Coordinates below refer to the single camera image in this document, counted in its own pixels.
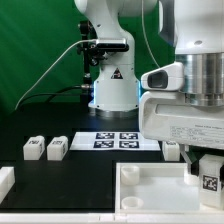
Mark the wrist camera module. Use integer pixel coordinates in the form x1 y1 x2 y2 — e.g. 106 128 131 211
141 62 184 91

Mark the black camera on stand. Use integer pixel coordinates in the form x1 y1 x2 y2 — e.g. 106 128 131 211
77 20 129 84

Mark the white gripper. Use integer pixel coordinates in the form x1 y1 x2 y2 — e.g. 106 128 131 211
139 91 224 176

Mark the white obstacle fixture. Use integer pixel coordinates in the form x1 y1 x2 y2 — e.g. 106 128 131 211
0 167 15 204

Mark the white sheet with tags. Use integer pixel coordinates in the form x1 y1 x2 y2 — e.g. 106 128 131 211
70 132 160 151

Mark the white front rail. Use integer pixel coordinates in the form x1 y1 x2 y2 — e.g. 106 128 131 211
0 213 224 224

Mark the white square tabletop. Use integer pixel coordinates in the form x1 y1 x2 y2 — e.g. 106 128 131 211
114 162 224 214

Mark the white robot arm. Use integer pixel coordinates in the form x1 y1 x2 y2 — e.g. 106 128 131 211
74 0 224 176

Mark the grey camera cable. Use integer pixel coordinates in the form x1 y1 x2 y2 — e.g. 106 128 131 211
14 39 98 111

